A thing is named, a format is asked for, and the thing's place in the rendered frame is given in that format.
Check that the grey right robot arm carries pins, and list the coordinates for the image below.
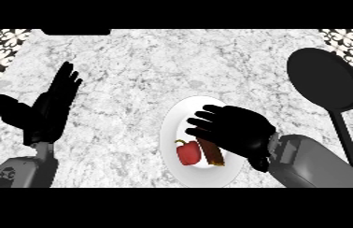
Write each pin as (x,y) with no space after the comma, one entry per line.
(307,163)

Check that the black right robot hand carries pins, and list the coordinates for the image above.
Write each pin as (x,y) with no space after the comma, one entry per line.
(241,129)

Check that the red bell pepper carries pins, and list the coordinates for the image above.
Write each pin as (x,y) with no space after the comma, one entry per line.
(189,153)

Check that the white plate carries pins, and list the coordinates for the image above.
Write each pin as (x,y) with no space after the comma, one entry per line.
(183,172)

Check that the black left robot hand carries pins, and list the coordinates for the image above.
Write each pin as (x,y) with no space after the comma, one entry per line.
(47,113)

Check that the brown sweet potato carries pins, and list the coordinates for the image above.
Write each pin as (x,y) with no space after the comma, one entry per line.
(213,153)

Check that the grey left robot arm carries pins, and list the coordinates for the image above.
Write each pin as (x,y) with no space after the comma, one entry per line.
(28,169)

